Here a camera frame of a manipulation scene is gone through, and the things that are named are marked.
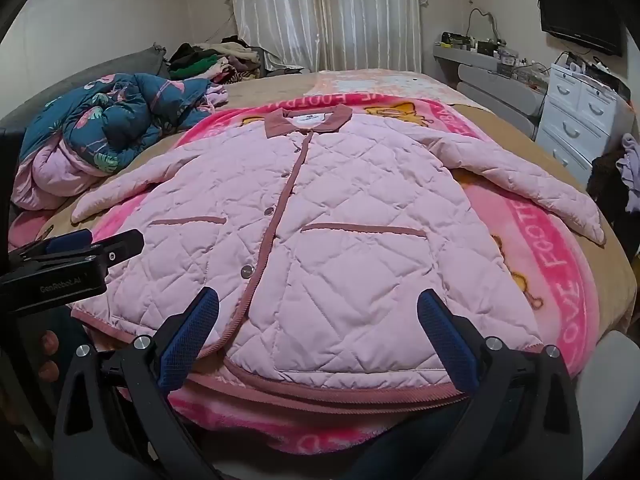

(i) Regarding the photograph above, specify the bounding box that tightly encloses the white drawer cabinet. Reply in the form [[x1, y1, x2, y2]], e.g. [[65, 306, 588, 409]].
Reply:
[[535, 62, 636, 171]]

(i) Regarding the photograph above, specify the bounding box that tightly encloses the grey curved shelf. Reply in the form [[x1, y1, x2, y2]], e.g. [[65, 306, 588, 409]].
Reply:
[[432, 42, 551, 126]]

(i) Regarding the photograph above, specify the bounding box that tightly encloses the clutter of small electronics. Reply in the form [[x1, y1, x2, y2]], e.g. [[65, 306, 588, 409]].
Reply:
[[440, 30, 551, 81]]

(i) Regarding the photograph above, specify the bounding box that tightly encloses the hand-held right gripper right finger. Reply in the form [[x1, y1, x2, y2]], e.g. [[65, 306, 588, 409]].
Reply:
[[350, 288, 586, 480]]

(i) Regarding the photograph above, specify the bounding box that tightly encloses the pile of clothes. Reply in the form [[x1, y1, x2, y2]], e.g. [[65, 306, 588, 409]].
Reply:
[[167, 35, 266, 83]]

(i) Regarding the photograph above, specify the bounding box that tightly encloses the purple cloth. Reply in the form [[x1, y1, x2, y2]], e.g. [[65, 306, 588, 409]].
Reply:
[[615, 132, 640, 211]]

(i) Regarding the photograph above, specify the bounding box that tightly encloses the grey padded headboard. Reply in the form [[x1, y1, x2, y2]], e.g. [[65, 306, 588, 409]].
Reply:
[[0, 46, 171, 128]]

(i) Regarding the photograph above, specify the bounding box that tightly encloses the bed with tan sheet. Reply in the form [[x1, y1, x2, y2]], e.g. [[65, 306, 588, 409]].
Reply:
[[7, 67, 638, 361]]

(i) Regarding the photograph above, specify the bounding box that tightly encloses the person's left hand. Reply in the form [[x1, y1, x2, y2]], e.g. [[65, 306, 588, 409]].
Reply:
[[37, 329, 63, 378]]

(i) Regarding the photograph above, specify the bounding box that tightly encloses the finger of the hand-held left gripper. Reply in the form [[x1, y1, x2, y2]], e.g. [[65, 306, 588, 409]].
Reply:
[[9, 229, 96, 263], [89, 229, 146, 264]]

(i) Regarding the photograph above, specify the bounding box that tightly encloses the black flat television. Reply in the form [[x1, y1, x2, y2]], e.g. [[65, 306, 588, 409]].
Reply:
[[535, 0, 623, 57]]

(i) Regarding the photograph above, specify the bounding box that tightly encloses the white wall cable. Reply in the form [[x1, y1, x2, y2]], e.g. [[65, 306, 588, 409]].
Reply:
[[467, 6, 501, 43]]

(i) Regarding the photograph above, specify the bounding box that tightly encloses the blue floral comforter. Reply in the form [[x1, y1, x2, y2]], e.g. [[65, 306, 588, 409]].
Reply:
[[12, 72, 231, 211]]

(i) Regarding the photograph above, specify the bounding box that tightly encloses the dark cloth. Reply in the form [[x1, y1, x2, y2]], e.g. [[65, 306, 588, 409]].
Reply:
[[587, 152, 626, 221]]

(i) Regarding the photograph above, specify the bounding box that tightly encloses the pink printed blanket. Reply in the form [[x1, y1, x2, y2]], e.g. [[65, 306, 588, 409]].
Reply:
[[90, 91, 601, 453]]

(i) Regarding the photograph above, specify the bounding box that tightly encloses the white striped curtain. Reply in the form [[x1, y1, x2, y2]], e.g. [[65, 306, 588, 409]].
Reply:
[[231, 0, 426, 75]]

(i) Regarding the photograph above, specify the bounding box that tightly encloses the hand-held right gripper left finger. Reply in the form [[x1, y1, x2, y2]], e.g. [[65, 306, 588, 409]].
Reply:
[[52, 286, 236, 480]]

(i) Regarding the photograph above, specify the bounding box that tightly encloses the pale floral blanket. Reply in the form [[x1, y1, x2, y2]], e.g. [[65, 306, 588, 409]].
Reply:
[[312, 69, 463, 106]]

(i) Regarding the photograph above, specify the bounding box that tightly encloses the pink quilted jacket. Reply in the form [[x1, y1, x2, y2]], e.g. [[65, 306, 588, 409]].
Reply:
[[70, 104, 608, 407]]

